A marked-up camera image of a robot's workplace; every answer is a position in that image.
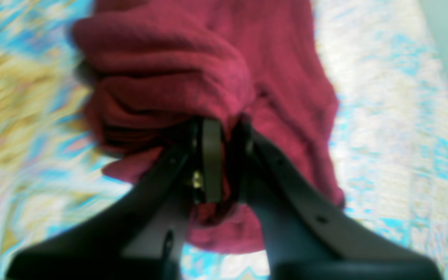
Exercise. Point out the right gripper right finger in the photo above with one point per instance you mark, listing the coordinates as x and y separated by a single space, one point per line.
306 237

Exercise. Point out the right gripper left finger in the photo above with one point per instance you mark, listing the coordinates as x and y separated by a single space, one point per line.
140 237

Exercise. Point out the dark red t-shirt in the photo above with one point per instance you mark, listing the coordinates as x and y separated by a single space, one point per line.
161 62

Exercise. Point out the patterned tile tablecloth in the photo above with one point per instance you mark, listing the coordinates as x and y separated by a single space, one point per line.
389 144

